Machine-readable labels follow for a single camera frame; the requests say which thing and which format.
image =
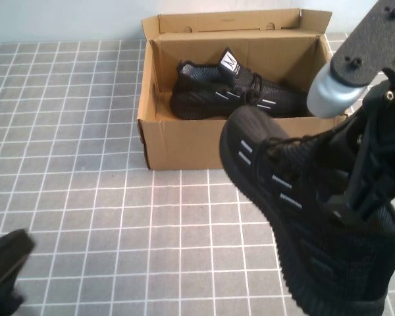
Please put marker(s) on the black sneaker with white tag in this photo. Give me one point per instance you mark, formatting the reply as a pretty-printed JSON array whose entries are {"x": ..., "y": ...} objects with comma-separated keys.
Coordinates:
[{"x": 200, "y": 98}]

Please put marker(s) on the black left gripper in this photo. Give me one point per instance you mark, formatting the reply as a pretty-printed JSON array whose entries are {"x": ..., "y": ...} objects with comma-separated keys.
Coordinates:
[{"x": 1, "y": 301}]

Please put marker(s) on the black knit sneaker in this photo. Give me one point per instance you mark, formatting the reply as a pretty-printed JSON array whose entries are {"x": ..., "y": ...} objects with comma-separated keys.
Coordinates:
[{"x": 316, "y": 247}]

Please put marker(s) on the brown cardboard shoe box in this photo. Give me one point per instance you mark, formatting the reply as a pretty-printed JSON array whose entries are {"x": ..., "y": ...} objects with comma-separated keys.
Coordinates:
[{"x": 184, "y": 145}]

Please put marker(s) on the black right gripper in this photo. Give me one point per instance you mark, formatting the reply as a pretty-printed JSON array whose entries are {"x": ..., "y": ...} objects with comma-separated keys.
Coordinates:
[{"x": 391, "y": 115}]

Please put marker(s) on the grey white-checked tablecloth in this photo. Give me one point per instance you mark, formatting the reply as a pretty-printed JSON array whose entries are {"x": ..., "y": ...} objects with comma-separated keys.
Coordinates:
[{"x": 118, "y": 230}]

